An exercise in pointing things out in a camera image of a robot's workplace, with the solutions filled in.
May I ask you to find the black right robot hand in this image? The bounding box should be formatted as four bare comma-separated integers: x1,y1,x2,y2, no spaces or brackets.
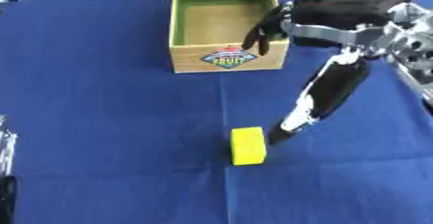
240,0,413,147

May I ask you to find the yellow rectangular block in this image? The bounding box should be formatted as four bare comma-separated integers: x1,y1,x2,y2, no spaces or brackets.
228,126,270,167

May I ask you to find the tan cardboard box green inside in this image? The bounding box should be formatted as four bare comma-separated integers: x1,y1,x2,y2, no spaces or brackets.
167,0,293,74

